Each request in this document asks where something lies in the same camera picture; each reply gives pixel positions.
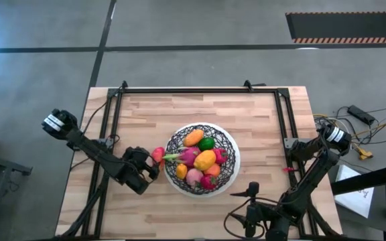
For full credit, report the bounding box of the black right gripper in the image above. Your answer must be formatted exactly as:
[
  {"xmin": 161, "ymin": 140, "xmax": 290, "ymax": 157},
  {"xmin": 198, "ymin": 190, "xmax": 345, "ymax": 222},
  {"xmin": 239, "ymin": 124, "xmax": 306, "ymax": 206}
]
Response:
[{"xmin": 229, "ymin": 181, "xmax": 267, "ymax": 238}]

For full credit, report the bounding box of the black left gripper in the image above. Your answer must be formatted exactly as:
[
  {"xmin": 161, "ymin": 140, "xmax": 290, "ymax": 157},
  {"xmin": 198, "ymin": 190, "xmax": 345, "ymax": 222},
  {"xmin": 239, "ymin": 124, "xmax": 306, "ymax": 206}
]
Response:
[{"xmin": 121, "ymin": 146, "xmax": 162, "ymax": 195}]

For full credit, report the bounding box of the red orange peach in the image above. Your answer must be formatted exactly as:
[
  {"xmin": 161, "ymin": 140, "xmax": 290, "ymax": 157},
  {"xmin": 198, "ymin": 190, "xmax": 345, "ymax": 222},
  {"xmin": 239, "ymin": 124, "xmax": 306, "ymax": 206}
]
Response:
[{"xmin": 151, "ymin": 147, "xmax": 166, "ymax": 169}]

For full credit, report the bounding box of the small yellow lemon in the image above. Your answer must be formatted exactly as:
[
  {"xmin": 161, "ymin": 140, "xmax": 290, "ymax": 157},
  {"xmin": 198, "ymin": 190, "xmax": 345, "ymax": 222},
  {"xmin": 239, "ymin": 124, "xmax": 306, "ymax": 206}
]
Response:
[{"xmin": 175, "ymin": 163, "xmax": 188, "ymax": 180}]

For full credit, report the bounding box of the pink dragon fruit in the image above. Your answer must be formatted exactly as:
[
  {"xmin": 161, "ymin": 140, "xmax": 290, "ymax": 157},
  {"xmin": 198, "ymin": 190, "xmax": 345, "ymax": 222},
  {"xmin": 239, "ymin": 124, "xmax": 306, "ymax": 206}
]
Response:
[{"xmin": 162, "ymin": 146, "xmax": 201, "ymax": 168}]

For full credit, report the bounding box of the pale pink peach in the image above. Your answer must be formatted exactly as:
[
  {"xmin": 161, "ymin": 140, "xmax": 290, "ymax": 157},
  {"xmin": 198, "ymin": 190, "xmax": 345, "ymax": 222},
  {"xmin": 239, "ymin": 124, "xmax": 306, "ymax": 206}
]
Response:
[{"xmin": 186, "ymin": 168, "xmax": 204, "ymax": 187}]

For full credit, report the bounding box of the round orange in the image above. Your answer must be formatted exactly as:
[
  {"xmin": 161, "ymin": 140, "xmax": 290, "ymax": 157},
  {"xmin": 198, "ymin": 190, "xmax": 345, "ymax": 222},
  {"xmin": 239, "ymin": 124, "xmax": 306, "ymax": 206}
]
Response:
[{"xmin": 203, "ymin": 163, "xmax": 221, "ymax": 178}]

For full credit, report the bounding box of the orange mango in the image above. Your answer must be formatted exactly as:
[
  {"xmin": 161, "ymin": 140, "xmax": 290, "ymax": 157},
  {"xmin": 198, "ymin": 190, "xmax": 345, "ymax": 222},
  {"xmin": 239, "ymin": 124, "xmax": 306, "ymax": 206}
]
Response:
[{"xmin": 182, "ymin": 129, "xmax": 205, "ymax": 147}]

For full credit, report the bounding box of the large yellow mango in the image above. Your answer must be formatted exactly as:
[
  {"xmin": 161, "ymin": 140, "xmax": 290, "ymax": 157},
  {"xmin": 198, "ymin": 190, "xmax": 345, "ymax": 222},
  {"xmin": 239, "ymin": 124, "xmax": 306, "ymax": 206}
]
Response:
[{"xmin": 193, "ymin": 149, "xmax": 217, "ymax": 171}]

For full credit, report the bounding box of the green lime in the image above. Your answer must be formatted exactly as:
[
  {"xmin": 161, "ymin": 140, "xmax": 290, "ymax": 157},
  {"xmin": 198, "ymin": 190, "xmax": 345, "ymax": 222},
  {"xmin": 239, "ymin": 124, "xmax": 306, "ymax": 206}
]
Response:
[{"xmin": 198, "ymin": 137, "xmax": 216, "ymax": 152}]

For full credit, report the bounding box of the dark woven wicker basket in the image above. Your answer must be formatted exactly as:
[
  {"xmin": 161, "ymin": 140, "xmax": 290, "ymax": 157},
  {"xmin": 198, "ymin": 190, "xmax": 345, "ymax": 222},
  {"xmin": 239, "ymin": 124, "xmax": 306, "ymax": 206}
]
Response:
[{"xmin": 164, "ymin": 123, "xmax": 237, "ymax": 195}]

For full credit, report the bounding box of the white paper sheet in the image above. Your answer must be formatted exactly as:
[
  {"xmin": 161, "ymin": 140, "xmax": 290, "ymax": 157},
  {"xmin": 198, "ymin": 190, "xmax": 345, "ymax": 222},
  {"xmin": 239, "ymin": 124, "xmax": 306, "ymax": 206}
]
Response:
[{"xmin": 333, "ymin": 164, "xmax": 375, "ymax": 219}]

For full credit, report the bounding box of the black power brick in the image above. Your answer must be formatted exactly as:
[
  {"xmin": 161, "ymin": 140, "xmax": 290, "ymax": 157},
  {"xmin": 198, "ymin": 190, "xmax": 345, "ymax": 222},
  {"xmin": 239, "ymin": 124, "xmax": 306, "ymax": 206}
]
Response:
[{"xmin": 346, "ymin": 104, "xmax": 377, "ymax": 127}]

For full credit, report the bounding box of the black hazard-striped floor mat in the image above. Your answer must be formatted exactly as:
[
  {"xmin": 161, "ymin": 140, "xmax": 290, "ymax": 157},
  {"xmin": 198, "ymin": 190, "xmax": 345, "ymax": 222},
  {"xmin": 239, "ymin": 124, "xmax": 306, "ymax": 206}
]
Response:
[{"xmin": 285, "ymin": 11, "xmax": 386, "ymax": 44}]

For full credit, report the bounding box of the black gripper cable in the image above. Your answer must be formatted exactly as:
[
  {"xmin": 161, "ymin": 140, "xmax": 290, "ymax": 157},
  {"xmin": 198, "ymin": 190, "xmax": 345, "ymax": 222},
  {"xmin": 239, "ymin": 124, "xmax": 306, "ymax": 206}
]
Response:
[{"xmin": 223, "ymin": 197, "xmax": 267, "ymax": 240}]

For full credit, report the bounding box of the black aluminium table frame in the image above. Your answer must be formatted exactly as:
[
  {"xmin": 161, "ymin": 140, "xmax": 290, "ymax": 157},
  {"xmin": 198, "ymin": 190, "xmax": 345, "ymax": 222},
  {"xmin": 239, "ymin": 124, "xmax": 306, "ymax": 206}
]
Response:
[{"xmin": 60, "ymin": 80, "xmax": 343, "ymax": 240}]

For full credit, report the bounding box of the black workstation frame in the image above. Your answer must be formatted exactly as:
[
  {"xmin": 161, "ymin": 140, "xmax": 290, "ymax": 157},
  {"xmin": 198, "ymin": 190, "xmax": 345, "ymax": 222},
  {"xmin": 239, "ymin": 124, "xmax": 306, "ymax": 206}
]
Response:
[{"xmin": 330, "ymin": 90, "xmax": 386, "ymax": 241}]

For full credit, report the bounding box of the yellow cable connector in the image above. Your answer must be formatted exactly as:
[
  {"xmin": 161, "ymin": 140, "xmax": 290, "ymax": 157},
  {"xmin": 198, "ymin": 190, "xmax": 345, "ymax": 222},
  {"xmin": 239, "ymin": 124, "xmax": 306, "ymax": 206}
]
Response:
[{"xmin": 357, "ymin": 147, "xmax": 374, "ymax": 161}]

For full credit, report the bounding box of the yellow floor cable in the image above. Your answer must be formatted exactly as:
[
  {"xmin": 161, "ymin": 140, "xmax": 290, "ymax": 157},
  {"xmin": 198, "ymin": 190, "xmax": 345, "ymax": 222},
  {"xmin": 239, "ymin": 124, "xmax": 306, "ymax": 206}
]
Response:
[{"xmin": 313, "ymin": 113, "xmax": 386, "ymax": 139}]

